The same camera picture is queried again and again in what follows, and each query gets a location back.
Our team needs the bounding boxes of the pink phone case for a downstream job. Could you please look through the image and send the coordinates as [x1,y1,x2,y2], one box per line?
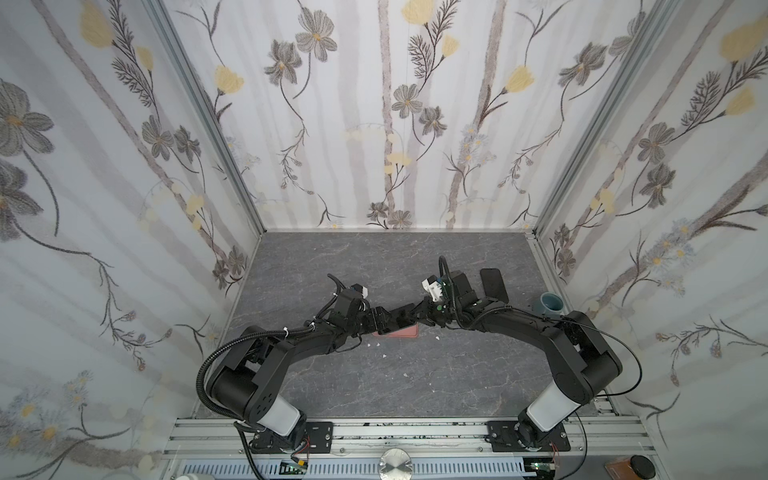
[383,325,419,339]

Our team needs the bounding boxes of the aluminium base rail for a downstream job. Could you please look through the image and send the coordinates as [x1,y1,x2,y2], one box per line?
[161,401,670,479]

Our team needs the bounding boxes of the round silver knob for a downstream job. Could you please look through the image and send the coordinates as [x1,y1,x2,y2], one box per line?
[378,448,414,480]

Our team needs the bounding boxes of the teal ceramic cup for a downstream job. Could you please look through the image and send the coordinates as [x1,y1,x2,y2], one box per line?
[532,292,565,319]

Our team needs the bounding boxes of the brown box black cap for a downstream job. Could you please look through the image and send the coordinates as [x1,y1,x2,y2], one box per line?
[604,455,657,480]

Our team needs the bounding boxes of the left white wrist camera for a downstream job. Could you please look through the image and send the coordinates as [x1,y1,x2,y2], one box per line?
[351,284,368,299]

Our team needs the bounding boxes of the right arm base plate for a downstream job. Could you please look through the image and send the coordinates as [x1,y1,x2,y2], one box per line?
[485,421,571,453]

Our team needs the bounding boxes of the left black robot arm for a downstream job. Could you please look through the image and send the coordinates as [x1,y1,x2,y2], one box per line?
[195,275,400,479]

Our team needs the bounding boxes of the white ventilated cable duct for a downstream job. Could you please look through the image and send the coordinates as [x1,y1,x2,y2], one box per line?
[179,458,535,480]

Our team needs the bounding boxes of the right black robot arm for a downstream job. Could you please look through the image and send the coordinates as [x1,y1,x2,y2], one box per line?
[408,256,623,449]

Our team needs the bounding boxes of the black phone case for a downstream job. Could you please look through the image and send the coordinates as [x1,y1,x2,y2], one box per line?
[480,268,509,304]

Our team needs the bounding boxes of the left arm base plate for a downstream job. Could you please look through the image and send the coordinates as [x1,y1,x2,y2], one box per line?
[246,421,334,455]

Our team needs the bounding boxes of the black phone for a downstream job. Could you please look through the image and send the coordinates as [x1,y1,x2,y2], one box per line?
[390,303,418,331]

